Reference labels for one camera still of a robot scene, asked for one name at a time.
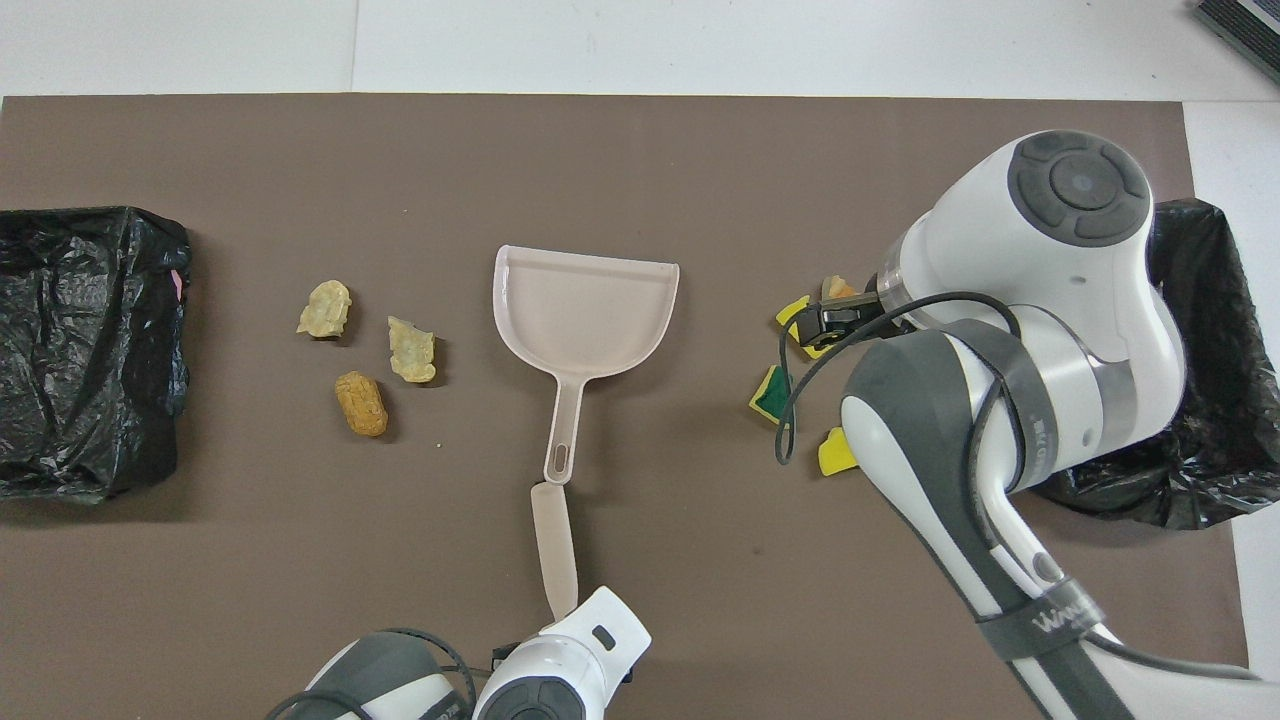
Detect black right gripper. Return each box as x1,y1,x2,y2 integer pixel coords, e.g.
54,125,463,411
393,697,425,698
797,295,887,347

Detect long yellow sponge piece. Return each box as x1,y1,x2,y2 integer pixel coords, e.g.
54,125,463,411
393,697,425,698
776,295,837,359

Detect yellow green sponge piece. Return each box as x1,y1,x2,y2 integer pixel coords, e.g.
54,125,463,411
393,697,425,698
749,364,797,426

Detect beige brush black bristles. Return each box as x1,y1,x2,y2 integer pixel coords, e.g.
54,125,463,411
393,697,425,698
530,482,581,621

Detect chunky yellow sponge piece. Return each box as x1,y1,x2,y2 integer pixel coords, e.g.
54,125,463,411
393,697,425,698
818,427,861,477

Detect beige plastic dustpan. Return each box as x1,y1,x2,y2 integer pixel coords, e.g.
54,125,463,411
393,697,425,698
492,244,681,486

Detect brown bread roll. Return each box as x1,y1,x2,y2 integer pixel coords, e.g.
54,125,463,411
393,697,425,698
334,371,390,438

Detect pale bread piece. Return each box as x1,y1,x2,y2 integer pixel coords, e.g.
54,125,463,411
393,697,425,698
387,316,439,385
296,280,353,339

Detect bin with black bag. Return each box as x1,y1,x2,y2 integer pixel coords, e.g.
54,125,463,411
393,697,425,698
0,206,193,504
1030,198,1280,531

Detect brown table mat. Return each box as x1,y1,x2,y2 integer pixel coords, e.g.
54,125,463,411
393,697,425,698
0,94,1256,720

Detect dark grey ribbed panel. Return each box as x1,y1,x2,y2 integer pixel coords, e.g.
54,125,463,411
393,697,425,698
1193,0,1280,86

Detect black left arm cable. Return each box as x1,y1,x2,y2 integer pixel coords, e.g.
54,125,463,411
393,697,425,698
265,627,478,720

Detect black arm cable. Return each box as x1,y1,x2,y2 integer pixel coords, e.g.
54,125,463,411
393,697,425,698
775,292,1023,466
265,627,478,720

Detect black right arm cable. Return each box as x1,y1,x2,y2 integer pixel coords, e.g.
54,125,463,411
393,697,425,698
775,292,1023,466

